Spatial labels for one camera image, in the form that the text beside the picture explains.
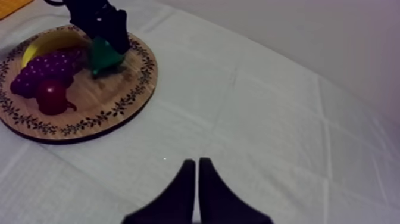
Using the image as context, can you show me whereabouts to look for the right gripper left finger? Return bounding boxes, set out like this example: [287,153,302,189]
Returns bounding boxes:
[121,158,196,224]

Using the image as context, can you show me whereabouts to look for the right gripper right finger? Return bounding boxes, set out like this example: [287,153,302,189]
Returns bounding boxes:
[198,157,274,224]

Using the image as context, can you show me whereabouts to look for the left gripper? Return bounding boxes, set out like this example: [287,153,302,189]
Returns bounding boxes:
[43,0,132,55]

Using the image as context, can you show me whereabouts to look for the green toy pear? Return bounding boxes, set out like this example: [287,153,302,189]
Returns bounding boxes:
[89,36,126,77]

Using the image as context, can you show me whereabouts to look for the round wooden board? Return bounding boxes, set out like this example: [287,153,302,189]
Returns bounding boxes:
[0,24,158,145]

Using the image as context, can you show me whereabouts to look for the yellow plastic basket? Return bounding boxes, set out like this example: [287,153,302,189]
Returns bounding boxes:
[0,0,34,20]

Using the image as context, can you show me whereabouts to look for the yellow toy banana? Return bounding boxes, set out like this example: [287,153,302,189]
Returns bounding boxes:
[21,30,92,69]

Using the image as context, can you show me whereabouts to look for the purple toy grapes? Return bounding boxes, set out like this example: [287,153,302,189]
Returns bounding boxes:
[10,47,86,99]

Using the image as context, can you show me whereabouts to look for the small red fruit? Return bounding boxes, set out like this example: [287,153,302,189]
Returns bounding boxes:
[35,78,77,116]

